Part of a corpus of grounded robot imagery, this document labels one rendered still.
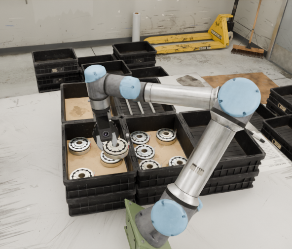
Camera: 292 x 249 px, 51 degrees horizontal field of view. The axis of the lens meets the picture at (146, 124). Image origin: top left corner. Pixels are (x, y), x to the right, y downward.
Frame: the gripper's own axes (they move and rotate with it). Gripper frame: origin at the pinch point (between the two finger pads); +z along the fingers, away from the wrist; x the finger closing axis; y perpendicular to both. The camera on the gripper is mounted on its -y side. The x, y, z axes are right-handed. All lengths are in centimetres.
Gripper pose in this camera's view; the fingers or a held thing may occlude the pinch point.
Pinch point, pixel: (108, 148)
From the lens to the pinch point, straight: 126.4
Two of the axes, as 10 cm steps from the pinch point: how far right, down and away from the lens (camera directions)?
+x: -9.7, 1.9, -1.6
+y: -2.4, -5.8, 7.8
